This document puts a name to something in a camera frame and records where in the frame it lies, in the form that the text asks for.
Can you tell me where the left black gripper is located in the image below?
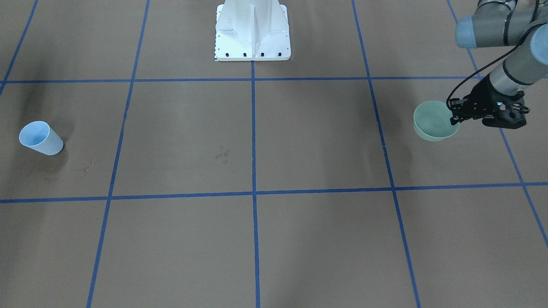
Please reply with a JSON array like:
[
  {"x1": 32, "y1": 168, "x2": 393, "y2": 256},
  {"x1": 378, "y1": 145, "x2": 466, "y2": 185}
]
[{"x1": 449, "y1": 74, "x2": 506, "y2": 125}]

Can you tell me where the white camera pole base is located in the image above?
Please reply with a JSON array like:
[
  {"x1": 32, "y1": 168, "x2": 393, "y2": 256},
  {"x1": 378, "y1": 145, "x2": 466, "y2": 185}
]
[{"x1": 214, "y1": 0, "x2": 292, "y2": 61}]

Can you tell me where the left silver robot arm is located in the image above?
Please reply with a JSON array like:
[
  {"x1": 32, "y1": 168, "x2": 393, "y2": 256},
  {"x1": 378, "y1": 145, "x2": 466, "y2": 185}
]
[{"x1": 446, "y1": 0, "x2": 547, "y2": 129}]

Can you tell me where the light green ceramic bowl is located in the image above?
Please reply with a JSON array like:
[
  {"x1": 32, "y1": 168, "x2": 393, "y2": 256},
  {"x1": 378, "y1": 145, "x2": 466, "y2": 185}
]
[{"x1": 413, "y1": 100, "x2": 460, "y2": 142}]

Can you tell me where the light blue paper cup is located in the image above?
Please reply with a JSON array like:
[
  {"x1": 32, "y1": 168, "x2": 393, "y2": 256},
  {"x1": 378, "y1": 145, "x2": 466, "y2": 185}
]
[{"x1": 19, "y1": 121, "x2": 64, "y2": 156}]

